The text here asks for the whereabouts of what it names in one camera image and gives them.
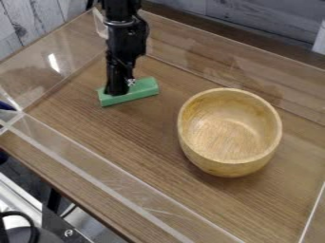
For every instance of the green rectangular block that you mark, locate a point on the green rectangular block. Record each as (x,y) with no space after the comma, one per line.
(145,88)

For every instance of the clear acrylic tray walls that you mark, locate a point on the clear acrylic tray walls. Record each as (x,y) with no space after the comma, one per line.
(113,158)

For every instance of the black metal bracket with screw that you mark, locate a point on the black metal bracket with screw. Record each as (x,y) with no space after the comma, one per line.
(57,231)

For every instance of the light wooden bowl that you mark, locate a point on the light wooden bowl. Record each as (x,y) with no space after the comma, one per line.
(229,131)

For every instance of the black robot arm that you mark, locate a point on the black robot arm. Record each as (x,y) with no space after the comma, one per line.
(121,10)

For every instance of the black table leg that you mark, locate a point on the black table leg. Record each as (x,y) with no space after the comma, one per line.
(54,201)

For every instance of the clear acrylic corner bracket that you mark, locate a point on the clear acrylic corner bracket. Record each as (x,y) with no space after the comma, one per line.
(102,30)

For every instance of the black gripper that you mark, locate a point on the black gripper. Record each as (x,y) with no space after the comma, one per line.
(126,44)

